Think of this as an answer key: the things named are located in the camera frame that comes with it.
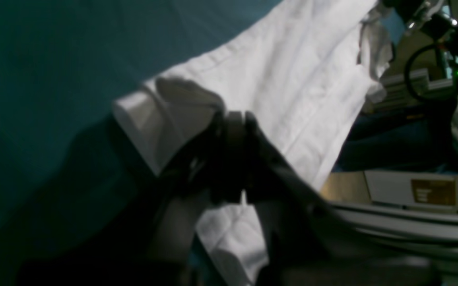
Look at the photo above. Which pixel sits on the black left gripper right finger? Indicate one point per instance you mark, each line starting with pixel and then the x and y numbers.
pixel 307 242

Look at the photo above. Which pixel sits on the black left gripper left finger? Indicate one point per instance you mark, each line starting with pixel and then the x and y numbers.
pixel 148 242

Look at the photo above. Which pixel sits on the teal table cloth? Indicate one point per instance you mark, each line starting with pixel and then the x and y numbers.
pixel 62 64

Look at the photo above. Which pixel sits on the white T-shirt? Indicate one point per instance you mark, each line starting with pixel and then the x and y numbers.
pixel 304 70

